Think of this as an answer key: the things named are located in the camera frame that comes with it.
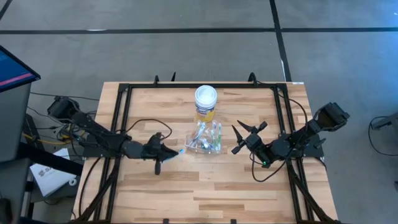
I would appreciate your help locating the Lysol wipes canister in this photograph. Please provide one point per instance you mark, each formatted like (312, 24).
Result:
(206, 96)

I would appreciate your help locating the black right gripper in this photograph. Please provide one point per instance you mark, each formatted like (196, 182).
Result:
(253, 141)

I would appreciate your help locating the clear acrylic organizer box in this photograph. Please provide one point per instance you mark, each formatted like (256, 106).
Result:
(189, 146)

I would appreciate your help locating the black aluminium table frame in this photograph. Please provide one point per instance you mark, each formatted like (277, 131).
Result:
(202, 85)

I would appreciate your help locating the grey cabinet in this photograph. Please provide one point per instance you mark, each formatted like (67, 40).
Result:
(12, 124)

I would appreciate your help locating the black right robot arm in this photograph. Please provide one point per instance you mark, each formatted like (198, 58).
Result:
(298, 137)

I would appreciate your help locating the blue mouthwash bottle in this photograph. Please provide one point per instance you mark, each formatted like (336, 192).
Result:
(204, 143)

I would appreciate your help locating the white booklet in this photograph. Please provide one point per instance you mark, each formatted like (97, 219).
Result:
(49, 180)

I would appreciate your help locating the white tape roll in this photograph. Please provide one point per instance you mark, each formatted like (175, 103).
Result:
(70, 182)

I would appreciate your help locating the black stand beam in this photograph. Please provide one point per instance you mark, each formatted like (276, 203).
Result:
(56, 163)

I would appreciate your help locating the monitor with blue screen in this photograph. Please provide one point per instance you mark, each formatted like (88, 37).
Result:
(12, 71)

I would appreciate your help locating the grey stand foot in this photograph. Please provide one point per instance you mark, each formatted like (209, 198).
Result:
(385, 122)

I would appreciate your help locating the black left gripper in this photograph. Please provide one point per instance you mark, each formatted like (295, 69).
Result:
(154, 149)

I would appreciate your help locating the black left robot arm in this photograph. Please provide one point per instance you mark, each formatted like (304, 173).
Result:
(93, 127)

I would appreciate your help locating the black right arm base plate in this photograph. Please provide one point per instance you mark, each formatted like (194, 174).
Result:
(314, 152)

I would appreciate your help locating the white sticker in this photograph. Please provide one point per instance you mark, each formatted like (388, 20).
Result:
(298, 82)

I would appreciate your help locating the blue toothbrush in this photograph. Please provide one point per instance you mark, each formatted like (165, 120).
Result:
(182, 151)
(200, 128)

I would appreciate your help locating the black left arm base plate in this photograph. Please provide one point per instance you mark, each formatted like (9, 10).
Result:
(93, 154)

